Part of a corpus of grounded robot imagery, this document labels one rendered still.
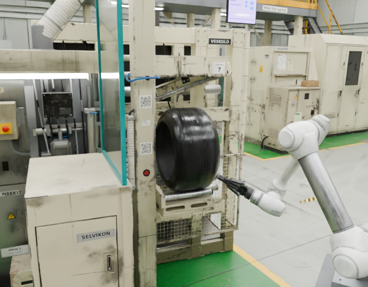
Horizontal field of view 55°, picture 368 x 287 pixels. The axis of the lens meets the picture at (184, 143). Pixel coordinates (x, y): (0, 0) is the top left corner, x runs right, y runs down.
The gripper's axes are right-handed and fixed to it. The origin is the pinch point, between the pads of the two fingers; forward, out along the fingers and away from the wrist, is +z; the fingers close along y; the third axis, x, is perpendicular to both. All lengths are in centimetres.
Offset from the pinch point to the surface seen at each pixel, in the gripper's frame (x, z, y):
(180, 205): -20.9, 15.7, 18.1
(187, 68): 42, 58, -37
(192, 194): -11.3, 13.3, 14.6
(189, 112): 10.6, 37.4, -27.4
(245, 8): 419, 138, 44
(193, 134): -3.3, 26.0, -25.1
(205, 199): -6.3, 5.2, 17.9
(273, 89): 446, 46, 174
